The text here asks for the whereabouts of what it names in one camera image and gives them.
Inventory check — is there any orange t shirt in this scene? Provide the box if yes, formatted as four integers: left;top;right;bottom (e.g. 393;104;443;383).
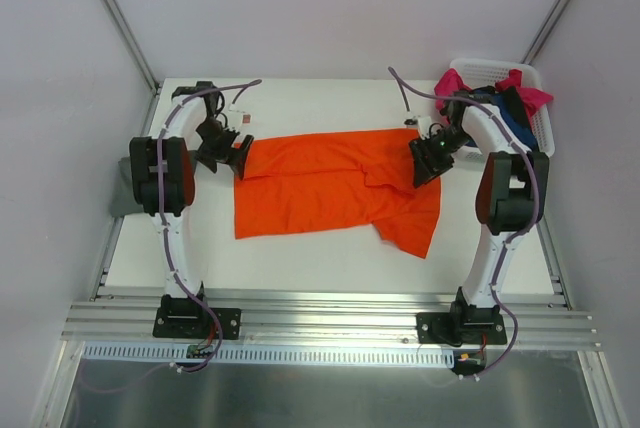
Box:
234;128;441;258

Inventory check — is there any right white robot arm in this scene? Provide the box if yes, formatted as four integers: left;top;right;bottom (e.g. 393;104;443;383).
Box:
409;91;549;347

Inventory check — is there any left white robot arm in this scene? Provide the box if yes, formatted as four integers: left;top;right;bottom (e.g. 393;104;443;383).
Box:
129;80;254;342

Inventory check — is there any pink t shirt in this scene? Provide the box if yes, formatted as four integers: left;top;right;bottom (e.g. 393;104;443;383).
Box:
434;68;553;120

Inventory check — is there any white plastic basket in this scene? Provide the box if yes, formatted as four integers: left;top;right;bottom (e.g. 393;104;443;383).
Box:
449;58;555;157

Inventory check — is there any blue t shirt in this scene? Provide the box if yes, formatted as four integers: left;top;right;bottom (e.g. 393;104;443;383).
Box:
470;86;539;151

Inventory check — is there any black t shirt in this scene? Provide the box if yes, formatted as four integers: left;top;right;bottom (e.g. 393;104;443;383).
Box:
495;86;531;129

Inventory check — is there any grey folded t shirt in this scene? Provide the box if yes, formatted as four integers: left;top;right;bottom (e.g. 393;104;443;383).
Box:
109;157;143;218

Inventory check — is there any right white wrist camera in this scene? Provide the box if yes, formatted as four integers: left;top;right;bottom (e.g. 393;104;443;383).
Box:
404;116;434;139

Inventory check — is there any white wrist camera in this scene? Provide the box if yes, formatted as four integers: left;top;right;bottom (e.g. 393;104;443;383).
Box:
404;116;434;139
221;106;251;132

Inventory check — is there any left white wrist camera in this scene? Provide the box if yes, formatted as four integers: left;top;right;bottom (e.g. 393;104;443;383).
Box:
221;106;251;132

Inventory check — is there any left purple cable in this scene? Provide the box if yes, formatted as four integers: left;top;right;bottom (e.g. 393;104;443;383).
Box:
79;78;263;394

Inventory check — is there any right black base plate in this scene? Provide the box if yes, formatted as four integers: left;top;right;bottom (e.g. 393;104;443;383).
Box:
415;312;507;348

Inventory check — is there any aluminium mounting rail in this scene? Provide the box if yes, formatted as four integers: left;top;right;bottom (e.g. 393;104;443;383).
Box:
61;287;604;351

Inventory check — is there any white slotted cable duct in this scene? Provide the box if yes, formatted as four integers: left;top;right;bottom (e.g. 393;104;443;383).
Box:
83;342;454;369

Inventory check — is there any left aluminium corner post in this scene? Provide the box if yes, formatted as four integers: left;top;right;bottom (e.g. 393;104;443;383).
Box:
100;0;160;93

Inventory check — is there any aluminium corner post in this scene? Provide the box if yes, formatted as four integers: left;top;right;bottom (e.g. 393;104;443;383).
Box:
100;0;160;93
520;0;573;65

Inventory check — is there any right aluminium corner post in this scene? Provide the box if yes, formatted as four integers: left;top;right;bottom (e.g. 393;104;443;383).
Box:
520;0;573;65

